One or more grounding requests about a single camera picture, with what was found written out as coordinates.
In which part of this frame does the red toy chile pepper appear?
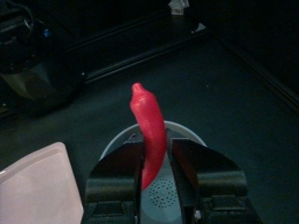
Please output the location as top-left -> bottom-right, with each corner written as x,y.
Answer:
128,82 -> 168,192

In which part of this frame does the pale pink plastic tray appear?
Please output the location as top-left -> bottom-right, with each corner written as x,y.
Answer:
0,141 -> 85,224

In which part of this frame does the white tag on frame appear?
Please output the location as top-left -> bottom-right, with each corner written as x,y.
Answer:
167,0 -> 191,16

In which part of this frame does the grey perforated bowl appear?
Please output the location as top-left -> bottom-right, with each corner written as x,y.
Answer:
97,120 -> 208,224

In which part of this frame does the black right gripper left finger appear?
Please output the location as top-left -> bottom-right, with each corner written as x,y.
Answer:
80,133 -> 145,224

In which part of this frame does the black aluminium frame rail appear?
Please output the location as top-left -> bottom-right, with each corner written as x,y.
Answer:
65,8 -> 209,84

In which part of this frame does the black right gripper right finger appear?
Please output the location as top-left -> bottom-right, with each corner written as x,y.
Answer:
165,137 -> 264,224

